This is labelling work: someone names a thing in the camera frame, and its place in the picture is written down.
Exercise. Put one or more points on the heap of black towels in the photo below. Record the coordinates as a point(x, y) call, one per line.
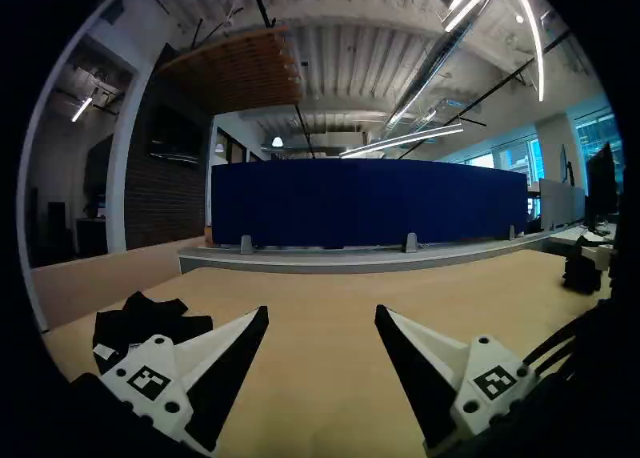
point(145, 325)

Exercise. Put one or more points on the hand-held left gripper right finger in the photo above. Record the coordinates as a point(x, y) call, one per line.
point(440, 365)

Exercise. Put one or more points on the grey desk screen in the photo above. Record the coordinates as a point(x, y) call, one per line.
point(561, 205)

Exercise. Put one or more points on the stack of black towels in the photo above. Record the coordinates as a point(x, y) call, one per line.
point(583, 270)

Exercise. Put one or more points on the black computer monitor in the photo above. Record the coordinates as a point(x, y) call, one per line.
point(600, 188)

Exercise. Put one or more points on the blue desk screen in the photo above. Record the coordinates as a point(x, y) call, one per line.
point(367, 205)

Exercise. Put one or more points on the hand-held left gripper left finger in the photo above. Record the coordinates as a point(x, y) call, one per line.
point(200, 360)

